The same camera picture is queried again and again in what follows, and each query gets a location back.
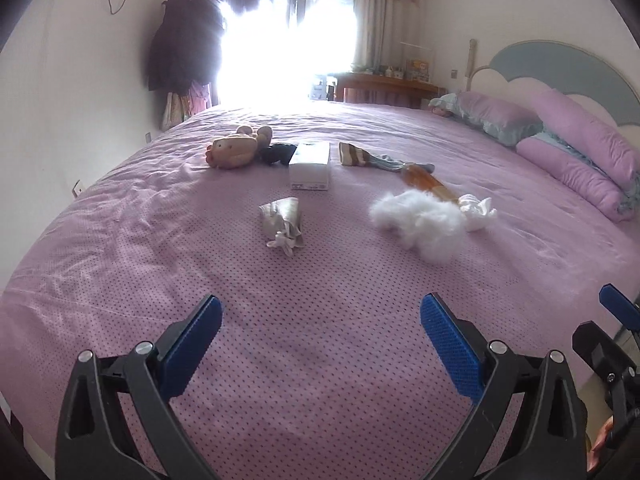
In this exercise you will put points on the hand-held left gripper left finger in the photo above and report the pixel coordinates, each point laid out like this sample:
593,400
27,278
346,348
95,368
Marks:
195,345

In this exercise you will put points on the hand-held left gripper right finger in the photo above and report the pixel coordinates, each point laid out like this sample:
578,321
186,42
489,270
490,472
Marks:
450,345

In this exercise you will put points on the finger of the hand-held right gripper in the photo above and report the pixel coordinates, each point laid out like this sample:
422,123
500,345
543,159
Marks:
617,305
592,342

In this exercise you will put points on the tan plush toy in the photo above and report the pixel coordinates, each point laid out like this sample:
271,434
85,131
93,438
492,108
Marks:
235,150

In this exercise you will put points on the striped grey-blue sock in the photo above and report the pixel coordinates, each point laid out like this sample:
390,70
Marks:
352,154

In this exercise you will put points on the person's right hand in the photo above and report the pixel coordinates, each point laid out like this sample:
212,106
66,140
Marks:
602,440

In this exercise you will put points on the white cotton fluff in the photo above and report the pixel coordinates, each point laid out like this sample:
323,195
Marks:
425,222

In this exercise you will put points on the bed with purple sheet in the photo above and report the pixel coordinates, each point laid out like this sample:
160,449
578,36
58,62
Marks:
320,300

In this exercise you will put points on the white crumpled tissue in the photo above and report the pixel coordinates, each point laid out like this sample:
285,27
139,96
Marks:
477,212

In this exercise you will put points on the long purple pillow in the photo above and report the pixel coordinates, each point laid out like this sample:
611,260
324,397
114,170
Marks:
565,165

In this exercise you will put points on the grey crumpled bag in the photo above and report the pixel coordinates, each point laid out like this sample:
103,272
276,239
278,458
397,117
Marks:
282,217

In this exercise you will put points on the orange sock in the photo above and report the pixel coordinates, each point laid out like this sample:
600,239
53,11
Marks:
425,180

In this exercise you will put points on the large purple pillow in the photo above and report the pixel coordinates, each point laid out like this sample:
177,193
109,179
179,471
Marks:
585,130

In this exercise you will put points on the dark cloth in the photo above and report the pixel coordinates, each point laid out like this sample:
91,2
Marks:
277,154

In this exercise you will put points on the white cardboard box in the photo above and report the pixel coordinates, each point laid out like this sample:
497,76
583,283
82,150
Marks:
310,170

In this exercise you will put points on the purple pillow with blue ruffle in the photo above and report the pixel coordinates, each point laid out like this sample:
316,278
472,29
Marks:
490,115

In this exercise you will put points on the small pink toy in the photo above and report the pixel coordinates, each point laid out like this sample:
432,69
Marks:
438,110

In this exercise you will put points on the pink hanging garments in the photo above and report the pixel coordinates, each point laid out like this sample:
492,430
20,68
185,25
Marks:
182,105

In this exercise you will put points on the blue and white headboard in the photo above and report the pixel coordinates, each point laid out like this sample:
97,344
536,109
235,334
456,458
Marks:
550,60

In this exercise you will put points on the wooden desk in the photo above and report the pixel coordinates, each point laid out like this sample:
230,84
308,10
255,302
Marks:
380,81

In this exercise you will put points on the colourful picture box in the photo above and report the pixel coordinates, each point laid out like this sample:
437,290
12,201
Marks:
419,70

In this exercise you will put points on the row of small ornaments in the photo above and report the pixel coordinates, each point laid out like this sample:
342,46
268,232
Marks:
380,71

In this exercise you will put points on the dark hanging coats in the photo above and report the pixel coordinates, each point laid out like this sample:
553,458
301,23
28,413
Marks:
185,45

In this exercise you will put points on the pale patterned curtain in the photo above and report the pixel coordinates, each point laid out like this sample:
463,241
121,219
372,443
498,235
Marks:
372,20

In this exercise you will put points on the low wall outlet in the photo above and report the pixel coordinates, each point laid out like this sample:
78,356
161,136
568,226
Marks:
78,188

